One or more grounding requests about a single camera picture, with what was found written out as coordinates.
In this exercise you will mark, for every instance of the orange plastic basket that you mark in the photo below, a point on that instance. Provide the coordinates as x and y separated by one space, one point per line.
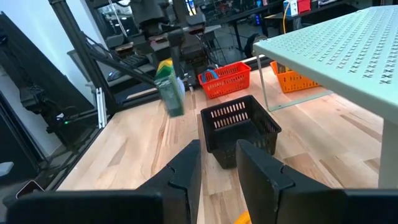
295 82

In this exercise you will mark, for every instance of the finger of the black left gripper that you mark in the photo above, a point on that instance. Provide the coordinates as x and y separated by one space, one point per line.
178 59

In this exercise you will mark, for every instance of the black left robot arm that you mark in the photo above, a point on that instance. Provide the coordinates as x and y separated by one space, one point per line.
199 56

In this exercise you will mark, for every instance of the black plastic basket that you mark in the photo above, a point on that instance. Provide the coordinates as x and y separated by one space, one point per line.
242 124

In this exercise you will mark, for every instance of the black office chair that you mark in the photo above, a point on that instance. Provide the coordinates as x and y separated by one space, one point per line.
255 45

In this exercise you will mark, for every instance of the red storage box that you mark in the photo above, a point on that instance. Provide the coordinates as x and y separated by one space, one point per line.
304 5

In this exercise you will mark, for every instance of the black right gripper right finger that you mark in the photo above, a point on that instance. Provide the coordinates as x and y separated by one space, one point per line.
267 193

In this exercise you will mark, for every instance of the green perforated metal shelf riser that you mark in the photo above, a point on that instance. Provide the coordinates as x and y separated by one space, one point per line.
342 46

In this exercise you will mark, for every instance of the black aluminium table frame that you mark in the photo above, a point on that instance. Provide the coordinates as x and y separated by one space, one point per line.
79 46

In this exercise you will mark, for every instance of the silver aluminium frame post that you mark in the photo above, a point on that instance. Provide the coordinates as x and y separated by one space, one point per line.
101 109

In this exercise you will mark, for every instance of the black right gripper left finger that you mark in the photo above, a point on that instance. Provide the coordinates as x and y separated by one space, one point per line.
183 180

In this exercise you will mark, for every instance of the red plastic basket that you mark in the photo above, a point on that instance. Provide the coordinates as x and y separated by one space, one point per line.
230 84

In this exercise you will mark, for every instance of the white blue box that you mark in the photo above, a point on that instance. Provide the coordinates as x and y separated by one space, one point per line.
289 7

